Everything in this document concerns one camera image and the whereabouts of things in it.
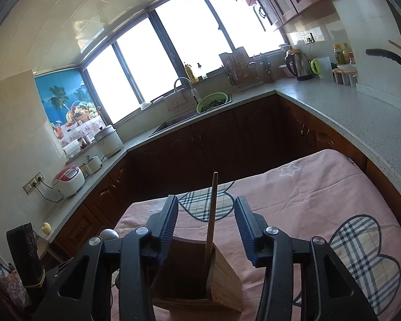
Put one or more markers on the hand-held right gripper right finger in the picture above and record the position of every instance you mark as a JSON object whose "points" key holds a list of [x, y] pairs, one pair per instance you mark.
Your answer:
{"points": [[244, 230]]}

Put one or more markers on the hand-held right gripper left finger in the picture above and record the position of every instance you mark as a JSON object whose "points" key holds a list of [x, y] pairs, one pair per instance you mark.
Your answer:
{"points": [[168, 229]]}

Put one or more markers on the dark wooden chopstick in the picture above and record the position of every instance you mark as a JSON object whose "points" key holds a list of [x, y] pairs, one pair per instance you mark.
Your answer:
{"points": [[211, 217]]}

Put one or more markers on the wooden utensil holder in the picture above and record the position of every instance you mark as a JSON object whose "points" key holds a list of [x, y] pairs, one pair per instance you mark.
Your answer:
{"points": [[224, 284]]}

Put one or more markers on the metal ladle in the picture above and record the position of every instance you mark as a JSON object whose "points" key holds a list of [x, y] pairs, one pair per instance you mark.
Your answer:
{"points": [[109, 234]]}

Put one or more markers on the pink printed blanket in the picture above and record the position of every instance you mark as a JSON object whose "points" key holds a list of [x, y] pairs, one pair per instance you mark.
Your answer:
{"points": [[307, 200]]}

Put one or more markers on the wooden base cabinets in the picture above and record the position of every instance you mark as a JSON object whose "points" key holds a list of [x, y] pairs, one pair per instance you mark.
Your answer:
{"points": [[220, 140]]}

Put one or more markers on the small white cooker pot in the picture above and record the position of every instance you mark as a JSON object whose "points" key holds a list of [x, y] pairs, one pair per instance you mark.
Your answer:
{"points": [[93, 164]]}

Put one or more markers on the large white cooker pot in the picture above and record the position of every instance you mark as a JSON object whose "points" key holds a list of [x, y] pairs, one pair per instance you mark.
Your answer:
{"points": [[109, 140]]}

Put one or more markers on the steel kitchen sink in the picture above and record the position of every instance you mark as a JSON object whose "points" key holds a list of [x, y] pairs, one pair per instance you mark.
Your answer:
{"points": [[173, 122]]}

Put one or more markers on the red and white rice cooker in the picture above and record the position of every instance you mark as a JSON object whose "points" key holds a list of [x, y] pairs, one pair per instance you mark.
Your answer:
{"points": [[68, 180]]}

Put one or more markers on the small dark jar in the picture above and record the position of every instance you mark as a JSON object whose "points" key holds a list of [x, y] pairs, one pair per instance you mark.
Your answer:
{"points": [[84, 142]]}

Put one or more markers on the small yellow fruit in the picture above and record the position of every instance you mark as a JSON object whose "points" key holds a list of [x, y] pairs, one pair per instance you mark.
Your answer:
{"points": [[46, 228]]}

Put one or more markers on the beige dish rag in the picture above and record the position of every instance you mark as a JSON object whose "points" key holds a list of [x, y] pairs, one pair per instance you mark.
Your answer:
{"points": [[175, 103]]}

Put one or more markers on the small white dish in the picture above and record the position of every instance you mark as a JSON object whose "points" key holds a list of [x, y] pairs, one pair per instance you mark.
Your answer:
{"points": [[145, 105]]}

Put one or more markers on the white tissue roll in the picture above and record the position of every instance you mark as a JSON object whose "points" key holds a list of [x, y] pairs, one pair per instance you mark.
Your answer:
{"points": [[72, 147]]}

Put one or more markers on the green colander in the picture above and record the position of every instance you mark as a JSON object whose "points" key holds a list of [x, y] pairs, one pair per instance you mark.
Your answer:
{"points": [[211, 102]]}

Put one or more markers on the metal kitchen faucet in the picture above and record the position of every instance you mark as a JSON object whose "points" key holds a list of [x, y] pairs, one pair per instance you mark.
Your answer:
{"points": [[183, 82]]}

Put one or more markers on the metal dish rack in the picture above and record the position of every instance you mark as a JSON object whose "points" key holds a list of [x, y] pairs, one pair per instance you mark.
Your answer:
{"points": [[245, 78]]}

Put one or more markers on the yellow oil bottle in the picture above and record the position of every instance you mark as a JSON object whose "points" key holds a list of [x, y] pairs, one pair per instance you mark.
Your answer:
{"points": [[190, 73]]}

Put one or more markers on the small clear dispenser bottle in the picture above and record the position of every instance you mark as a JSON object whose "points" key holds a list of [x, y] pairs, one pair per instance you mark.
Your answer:
{"points": [[201, 73]]}

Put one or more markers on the knife holder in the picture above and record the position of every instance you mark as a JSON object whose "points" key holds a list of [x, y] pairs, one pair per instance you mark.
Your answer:
{"points": [[266, 68]]}

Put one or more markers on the crumpled plastic bag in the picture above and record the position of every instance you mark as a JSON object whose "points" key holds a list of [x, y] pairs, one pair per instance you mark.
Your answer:
{"points": [[13, 287]]}

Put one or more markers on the steel electric kettle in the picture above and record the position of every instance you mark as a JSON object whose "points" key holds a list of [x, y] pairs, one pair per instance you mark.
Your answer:
{"points": [[299, 65]]}

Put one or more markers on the wooden cutting board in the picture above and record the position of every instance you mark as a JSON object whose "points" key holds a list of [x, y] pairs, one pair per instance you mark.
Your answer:
{"points": [[235, 55]]}

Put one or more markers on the spice jar set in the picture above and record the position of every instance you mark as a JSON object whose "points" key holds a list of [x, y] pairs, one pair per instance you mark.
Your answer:
{"points": [[346, 78]]}

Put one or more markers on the white bowl on windowsill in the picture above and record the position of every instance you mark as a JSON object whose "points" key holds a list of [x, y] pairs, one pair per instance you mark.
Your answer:
{"points": [[285, 45]]}

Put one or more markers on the kitchen window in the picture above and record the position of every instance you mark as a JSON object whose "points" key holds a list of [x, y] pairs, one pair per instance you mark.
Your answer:
{"points": [[187, 40]]}

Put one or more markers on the wide white bowl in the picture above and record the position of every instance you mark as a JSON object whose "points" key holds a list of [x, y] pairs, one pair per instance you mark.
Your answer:
{"points": [[347, 68]]}

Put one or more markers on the red capped bottle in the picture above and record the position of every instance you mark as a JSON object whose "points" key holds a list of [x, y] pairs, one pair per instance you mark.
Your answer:
{"points": [[352, 59]]}

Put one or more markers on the yellow sauce bottle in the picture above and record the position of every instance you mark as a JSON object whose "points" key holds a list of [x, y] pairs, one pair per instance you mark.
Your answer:
{"points": [[346, 52]]}

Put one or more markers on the wooden spatula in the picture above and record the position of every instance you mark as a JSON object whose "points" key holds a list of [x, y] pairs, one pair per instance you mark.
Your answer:
{"points": [[399, 47]]}

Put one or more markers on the wall socket strip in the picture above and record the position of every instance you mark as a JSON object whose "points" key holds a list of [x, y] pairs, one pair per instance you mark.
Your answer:
{"points": [[33, 182]]}

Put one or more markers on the wall poster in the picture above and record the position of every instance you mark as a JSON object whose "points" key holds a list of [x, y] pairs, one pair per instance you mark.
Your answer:
{"points": [[53, 90]]}

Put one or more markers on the small wall socket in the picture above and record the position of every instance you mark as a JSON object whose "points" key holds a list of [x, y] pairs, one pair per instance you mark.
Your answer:
{"points": [[309, 37]]}

